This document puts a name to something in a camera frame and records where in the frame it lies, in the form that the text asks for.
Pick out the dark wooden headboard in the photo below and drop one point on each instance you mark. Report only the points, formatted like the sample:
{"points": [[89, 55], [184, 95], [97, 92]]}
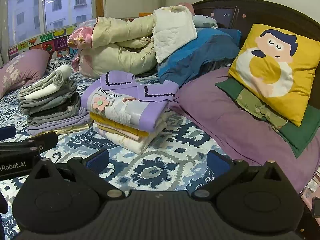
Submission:
{"points": [[241, 15]]}

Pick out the yellow cartoon cushion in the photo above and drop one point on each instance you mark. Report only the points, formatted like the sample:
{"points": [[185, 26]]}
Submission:
{"points": [[278, 67]]}

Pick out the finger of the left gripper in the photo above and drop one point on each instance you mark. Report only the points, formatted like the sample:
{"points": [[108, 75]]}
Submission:
{"points": [[7, 132], [42, 142]]}

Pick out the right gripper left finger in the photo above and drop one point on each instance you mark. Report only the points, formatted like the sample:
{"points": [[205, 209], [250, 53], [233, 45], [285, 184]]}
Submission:
{"points": [[87, 171]]}

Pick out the purple quilt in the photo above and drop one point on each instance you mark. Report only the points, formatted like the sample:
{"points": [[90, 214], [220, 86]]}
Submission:
{"points": [[239, 134]]}

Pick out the purple collared folded garment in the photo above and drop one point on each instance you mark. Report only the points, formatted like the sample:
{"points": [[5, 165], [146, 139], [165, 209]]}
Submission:
{"points": [[117, 96]]}

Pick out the white quilted blanket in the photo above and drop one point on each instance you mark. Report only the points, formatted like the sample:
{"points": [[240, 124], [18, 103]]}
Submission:
{"points": [[174, 28]]}

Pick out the grey folded clothes stack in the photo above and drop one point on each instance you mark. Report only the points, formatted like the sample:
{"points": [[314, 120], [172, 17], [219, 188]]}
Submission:
{"points": [[53, 104]]}

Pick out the blue white patterned bedspread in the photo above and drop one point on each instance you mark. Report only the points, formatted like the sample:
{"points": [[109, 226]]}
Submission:
{"points": [[174, 160]]}

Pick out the green patterned pillow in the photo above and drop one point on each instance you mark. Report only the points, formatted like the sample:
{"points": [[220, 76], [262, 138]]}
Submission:
{"points": [[296, 137]]}

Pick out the window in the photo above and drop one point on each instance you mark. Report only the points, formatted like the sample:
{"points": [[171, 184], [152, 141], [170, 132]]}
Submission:
{"points": [[28, 18]]}

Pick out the pink floral pillow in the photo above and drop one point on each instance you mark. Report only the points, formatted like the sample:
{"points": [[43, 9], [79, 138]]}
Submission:
{"points": [[23, 70]]}

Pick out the yellow and cream folded stack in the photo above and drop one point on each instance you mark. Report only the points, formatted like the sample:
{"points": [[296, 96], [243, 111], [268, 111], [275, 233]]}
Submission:
{"points": [[127, 137]]}

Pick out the blue jacket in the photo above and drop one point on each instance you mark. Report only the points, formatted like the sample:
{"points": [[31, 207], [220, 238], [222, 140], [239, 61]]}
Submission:
{"points": [[212, 46]]}

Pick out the colourful alphabet play mat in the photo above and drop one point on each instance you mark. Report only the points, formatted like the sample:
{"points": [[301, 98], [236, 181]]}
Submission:
{"points": [[54, 42]]}

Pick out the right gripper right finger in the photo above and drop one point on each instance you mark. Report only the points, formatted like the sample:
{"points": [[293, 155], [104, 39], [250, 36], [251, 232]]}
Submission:
{"points": [[226, 171]]}

